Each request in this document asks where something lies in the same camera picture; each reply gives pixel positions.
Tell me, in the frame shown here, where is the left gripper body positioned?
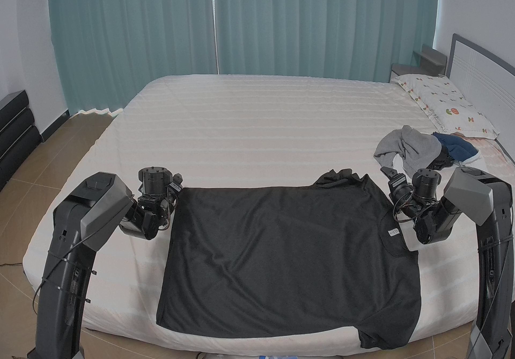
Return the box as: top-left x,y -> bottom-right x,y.
161,184 -> 180,213

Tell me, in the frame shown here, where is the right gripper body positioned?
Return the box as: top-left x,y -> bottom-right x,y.
388,174 -> 415,204

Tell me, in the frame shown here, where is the black T-shirt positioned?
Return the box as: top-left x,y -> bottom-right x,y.
156,168 -> 422,350

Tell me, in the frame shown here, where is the pile of clothes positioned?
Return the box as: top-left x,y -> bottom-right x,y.
373,125 -> 483,179

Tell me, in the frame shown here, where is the bed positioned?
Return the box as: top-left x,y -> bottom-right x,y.
22,33 -> 515,354

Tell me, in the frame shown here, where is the white printed pillow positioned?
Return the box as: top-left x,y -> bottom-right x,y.
389,74 -> 501,139

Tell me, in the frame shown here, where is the grey bedside table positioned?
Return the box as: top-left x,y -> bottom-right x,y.
391,48 -> 448,77

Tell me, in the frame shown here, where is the black chest of drawers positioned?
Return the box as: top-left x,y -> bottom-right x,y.
0,90 -> 42,191

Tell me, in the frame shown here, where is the blue-green curtain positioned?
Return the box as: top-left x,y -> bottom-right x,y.
213,0 -> 440,84
48,0 -> 220,116

